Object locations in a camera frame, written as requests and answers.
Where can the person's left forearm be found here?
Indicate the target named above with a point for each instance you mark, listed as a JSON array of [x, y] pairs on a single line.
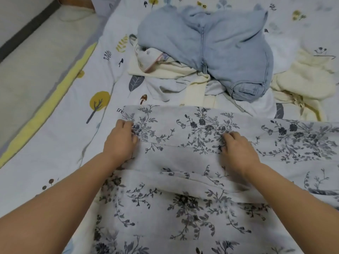
[[58, 214]]

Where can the bed with leaf print bedding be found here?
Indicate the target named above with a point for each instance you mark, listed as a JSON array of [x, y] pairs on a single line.
[[79, 140]]

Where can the person's right hand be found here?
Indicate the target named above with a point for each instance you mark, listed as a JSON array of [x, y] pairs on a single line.
[[241, 153]]

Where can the person's left hand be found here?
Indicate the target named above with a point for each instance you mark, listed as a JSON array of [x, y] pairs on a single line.
[[122, 142]]

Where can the white wardrobe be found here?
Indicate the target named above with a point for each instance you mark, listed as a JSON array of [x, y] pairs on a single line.
[[16, 18]]

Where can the white nightstand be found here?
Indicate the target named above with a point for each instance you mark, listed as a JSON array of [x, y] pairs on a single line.
[[103, 3]]

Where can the light blue denim jeans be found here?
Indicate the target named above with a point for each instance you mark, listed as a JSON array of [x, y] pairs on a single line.
[[228, 45]]

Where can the person's right forearm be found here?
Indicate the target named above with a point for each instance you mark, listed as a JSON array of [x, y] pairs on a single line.
[[296, 209]]

